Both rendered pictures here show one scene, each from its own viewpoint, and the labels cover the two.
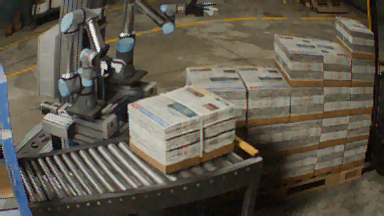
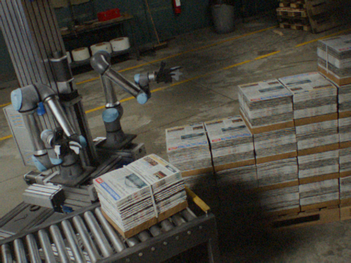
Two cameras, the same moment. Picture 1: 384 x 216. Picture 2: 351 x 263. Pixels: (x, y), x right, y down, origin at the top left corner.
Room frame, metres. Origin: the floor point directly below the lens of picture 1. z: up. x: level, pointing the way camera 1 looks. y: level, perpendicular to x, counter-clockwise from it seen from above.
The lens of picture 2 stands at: (0.90, -0.48, 2.07)
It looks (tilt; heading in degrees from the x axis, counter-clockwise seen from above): 24 degrees down; 9
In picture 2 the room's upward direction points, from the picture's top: 11 degrees counter-clockwise
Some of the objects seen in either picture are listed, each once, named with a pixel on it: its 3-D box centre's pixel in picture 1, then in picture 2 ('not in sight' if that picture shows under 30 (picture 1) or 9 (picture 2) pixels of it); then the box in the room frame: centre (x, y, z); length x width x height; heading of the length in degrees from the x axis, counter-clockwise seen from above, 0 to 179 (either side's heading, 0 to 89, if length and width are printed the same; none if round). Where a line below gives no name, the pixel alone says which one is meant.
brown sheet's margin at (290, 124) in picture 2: (299, 72); (265, 116); (3.66, -0.69, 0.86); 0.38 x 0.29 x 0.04; 9
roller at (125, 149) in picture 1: (142, 165); (110, 230); (2.64, 0.22, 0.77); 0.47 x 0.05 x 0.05; 30
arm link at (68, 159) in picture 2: (84, 79); (64, 152); (3.21, 0.61, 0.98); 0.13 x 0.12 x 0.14; 130
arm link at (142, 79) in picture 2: (168, 9); (142, 78); (3.81, 0.14, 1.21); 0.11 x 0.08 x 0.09; 92
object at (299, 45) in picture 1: (299, 44); (263, 89); (3.65, -0.70, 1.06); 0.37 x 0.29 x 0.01; 9
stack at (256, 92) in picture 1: (280, 137); (252, 174); (3.64, -0.56, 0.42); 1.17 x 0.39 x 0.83; 98
